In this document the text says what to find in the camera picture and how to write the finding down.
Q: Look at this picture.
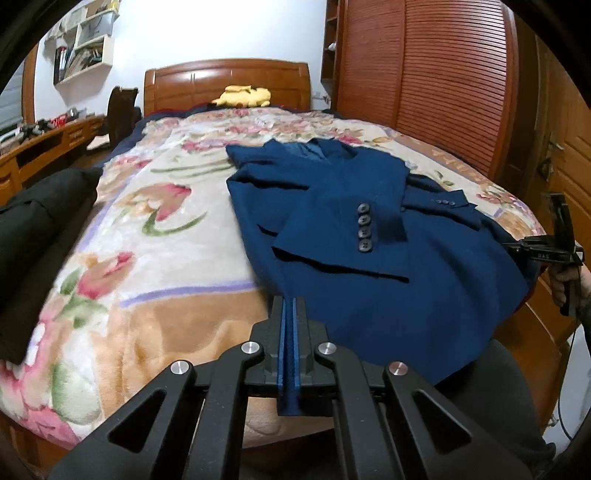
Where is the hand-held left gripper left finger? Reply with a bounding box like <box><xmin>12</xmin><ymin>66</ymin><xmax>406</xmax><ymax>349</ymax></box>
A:
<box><xmin>46</xmin><ymin>295</ymin><xmax>293</xmax><ymax>480</ymax></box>

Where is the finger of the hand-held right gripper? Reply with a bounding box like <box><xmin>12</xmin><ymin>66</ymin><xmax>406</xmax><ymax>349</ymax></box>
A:
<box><xmin>504</xmin><ymin>237</ymin><xmax>536</xmax><ymax>259</ymax></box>

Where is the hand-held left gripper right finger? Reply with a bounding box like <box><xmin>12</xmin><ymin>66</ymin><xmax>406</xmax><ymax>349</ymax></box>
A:
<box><xmin>294</xmin><ymin>296</ymin><xmax>532</xmax><ymax>480</ymax></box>

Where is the navy blue suit jacket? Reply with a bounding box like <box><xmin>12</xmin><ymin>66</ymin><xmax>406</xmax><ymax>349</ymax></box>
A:
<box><xmin>225</xmin><ymin>138</ymin><xmax>532</xmax><ymax>417</ymax></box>

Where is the person's right hand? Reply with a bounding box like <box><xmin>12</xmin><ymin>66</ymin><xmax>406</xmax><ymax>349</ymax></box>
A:
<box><xmin>549</xmin><ymin>264</ymin><xmax>591</xmax><ymax>320</ymax></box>

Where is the wooden door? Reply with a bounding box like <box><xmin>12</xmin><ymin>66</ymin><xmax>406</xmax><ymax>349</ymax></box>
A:
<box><xmin>529</xmin><ymin>28</ymin><xmax>591</xmax><ymax>243</ymax></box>

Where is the floral plush blanket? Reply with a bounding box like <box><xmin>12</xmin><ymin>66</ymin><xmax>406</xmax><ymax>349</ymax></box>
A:
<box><xmin>0</xmin><ymin>107</ymin><xmax>548</xmax><ymax>450</ymax></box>

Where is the person's grey trouser leg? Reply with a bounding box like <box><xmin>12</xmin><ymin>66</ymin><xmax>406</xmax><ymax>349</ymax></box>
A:
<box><xmin>431</xmin><ymin>339</ymin><xmax>557</xmax><ymax>480</ymax></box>

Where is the wooden louvered wardrobe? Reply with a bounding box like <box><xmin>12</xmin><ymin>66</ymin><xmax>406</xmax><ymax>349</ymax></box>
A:
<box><xmin>321</xmin><ymin>0</ymin><xmax>522</xmax><ymax>185</ymax></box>

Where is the yellow plush toy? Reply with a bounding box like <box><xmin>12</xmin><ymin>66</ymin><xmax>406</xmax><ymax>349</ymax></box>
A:
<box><xmin>211</xmin><ymin>85</ymin><xmax>271</xmax><ymax>109</ymax></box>

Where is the black cloth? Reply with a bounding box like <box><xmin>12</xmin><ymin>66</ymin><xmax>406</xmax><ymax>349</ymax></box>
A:
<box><xmin>0</xmin><ymin>167</ymin><xmax>102</xmax><ymax>365</ymax></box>

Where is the wooden bed headboard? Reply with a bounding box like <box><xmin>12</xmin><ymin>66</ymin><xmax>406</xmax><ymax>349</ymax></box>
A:
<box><xmin>143</xmin><ymin>58</ymin><xmax>311</xmax><ymax>118</ymax></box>

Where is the dark office chair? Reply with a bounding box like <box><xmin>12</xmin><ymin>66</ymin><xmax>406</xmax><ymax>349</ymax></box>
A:
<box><xmin>88</xmin><ymin>86</ymin><xmax>142</xmax><ymax>151</ymax></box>

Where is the wooden desk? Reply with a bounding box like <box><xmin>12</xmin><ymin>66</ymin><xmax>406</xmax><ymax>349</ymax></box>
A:
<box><xmin>0</xmin><ymin>114</ymin><xmax>107</xmax><ymax>206</ymax></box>

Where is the black device on desk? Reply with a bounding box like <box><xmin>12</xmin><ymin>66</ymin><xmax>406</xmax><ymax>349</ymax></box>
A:
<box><xmin>17</xmin><ymin>119</ymin><xmax>54</xmax><ymax>140</ymax></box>

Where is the row of books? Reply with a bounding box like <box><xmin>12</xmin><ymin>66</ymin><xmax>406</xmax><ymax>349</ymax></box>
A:
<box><xmin>52</xmin><ymin>44</ymin><xmax>105</xmax><ymax>84</ymax></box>

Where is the metal door handle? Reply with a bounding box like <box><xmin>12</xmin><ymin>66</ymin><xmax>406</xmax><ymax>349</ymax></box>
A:
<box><xmin>539</xmin><ymin>140</ymin><xmax>565</xmax><ymax>182</ymax></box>

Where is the wooden bed frame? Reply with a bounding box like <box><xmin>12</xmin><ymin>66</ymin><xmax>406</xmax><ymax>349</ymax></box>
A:
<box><xmin>496</xmin><ymin>272</ymin><xmax>585</xmax><ymax>370</ymax></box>

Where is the white wall shelf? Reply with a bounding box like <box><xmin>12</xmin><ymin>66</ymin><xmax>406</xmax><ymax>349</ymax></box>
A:
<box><xmin>44</xmin><ymin>0</ymin><xmax>115</xmax><ymax>86</ymax></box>

